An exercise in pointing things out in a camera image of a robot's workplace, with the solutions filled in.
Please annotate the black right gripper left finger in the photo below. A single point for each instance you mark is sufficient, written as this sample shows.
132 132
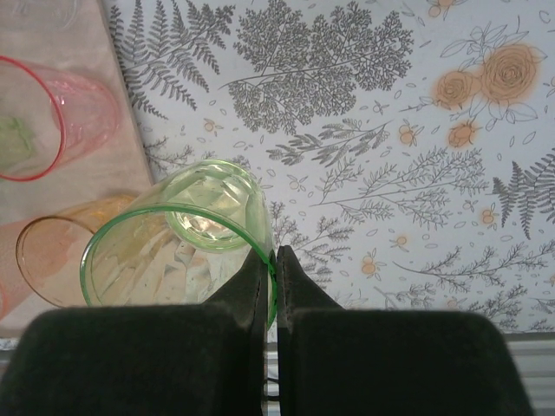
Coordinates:
130 364

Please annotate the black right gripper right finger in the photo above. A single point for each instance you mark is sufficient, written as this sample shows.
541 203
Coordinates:
390 368

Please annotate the short amber plastic glass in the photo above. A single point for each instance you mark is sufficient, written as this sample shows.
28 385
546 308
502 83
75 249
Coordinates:
39 268

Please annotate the small green plastic glass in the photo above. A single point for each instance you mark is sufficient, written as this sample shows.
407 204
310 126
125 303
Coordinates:
208 195

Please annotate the pink plastic glass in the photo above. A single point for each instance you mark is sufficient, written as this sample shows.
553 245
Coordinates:
86 108

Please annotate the pale pink rectangular tray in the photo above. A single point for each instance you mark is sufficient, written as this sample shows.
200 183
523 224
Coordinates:
108 173

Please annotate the floral printed tablecloth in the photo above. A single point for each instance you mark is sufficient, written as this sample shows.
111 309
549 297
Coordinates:
390 173

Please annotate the wide aluminium base rail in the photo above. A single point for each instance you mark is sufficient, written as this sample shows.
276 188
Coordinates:
537 377

